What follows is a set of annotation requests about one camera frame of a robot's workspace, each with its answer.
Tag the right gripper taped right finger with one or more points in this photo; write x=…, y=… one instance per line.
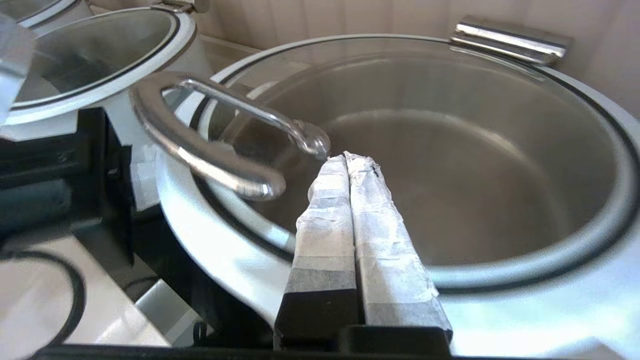
x=390, y=260

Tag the small deep white pot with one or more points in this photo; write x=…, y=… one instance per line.
x=475, y=165

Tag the wide white cooking pot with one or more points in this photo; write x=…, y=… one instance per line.
x=195, y=57
x=75, y=22

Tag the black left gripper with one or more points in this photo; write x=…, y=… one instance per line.
x=50, y=150

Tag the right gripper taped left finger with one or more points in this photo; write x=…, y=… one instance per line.
x=325, y=250

